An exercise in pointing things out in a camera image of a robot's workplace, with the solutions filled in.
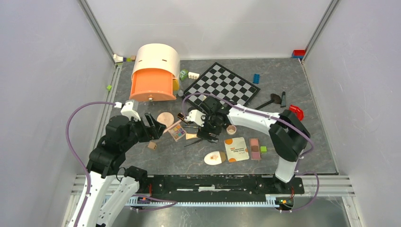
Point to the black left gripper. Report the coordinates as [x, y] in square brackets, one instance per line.
[153, 131]

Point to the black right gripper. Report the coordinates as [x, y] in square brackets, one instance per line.
[204, 135]

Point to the wooden handle makeup brush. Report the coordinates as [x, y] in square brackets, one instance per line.
[189, 136]

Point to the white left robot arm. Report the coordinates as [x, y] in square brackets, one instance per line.
[121, 134]

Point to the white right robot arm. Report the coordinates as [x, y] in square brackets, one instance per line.
[288, 135]

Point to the small wooden cube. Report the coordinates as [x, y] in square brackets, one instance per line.
[152, 145]

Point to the colourful eyeshadow palette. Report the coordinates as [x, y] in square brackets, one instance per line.
[177, 132]

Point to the pink lip pencil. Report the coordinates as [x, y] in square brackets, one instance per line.
[170, 127]

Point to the small round pink jar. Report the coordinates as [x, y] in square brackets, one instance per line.
[231, 129]

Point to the round pink compact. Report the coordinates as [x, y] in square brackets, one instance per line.
[166, 118]

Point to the white orange sachet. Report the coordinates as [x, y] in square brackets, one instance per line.
[236, 149]

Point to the pink brown blush palette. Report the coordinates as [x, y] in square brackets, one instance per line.
[255, 149]

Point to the black grey chessboard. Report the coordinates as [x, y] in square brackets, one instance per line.
[223, 83]

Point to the white lego brick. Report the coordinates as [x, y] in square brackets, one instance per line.
[194, 76]

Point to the green toy block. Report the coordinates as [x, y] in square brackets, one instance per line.
[183, 74]

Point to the white round drawer organizer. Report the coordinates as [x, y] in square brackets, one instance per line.
[159, 56]

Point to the blue lego brick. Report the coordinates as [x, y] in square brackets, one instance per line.
[256, 78]

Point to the black fan brush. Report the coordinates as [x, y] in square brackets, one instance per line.
[274, 98]

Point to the black tube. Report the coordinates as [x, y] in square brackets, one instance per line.
[283, 100]

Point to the red letter D toy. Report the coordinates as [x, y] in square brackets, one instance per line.
[297, 111]

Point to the red blue bricks corner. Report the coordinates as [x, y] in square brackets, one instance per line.
[298, 54]

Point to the black mounting rail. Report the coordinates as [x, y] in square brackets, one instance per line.
[218, 188]

